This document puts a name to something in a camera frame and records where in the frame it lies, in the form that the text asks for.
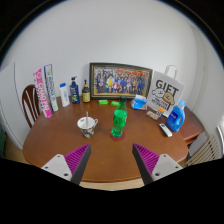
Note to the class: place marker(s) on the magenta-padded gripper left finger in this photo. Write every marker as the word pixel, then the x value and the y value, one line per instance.
pixel 75 161

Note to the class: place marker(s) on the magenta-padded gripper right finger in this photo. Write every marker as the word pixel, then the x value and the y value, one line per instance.
pixel 150 161

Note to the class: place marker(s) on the green plastic drink bottle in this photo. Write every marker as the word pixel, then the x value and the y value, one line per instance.
pixel 119 121

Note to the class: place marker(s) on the white remote control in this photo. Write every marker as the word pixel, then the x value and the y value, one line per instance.
pixel 165 130

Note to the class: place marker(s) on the metal spoon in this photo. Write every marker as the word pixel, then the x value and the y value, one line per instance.
pixel 87 118

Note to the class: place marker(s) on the small snack packet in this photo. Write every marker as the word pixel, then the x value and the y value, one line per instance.
pixel 152 115

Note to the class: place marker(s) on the blue detergent bottle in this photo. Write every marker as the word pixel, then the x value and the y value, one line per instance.
pixel 175 118

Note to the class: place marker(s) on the white radiator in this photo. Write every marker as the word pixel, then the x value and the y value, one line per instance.
pixel 205 151

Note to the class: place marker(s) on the blue tissue pack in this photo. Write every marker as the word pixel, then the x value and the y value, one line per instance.
pixel 138 104

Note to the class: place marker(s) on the white lotion bottle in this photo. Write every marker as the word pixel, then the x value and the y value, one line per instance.
pixel 64 96

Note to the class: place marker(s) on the brown pump bottle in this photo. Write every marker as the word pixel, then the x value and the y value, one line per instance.
pixel 86 95

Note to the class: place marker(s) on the dark blue pump bottle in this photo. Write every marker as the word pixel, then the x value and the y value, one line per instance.
pixel 74 93

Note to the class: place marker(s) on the white paper gift bag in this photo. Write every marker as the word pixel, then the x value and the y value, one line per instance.
pixel 166 93

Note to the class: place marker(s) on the tall pink box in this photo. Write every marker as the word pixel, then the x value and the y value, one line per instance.
pixel 42 95

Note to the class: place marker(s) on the brown wooden chair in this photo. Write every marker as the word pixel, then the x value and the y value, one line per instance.
pixel 26 103

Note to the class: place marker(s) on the framed group photo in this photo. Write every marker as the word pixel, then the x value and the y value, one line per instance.
pixel 120 81

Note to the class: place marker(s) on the white door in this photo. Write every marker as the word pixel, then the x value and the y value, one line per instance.
pixel 10 100

